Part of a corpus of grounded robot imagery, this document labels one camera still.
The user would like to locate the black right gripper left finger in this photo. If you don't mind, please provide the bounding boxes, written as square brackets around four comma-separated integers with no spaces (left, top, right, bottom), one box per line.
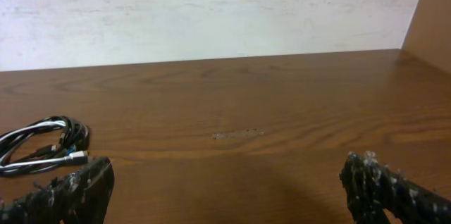
[1,156,114,224]

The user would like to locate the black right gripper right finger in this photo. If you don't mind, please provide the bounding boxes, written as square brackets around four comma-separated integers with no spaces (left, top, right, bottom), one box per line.
[339,151,450,224]

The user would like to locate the black USB cable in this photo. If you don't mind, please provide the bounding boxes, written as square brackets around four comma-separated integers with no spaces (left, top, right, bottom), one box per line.
[0,116,91,177]

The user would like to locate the white USB cable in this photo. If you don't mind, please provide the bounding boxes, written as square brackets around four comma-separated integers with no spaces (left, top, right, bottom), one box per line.
[0,120,89,173]

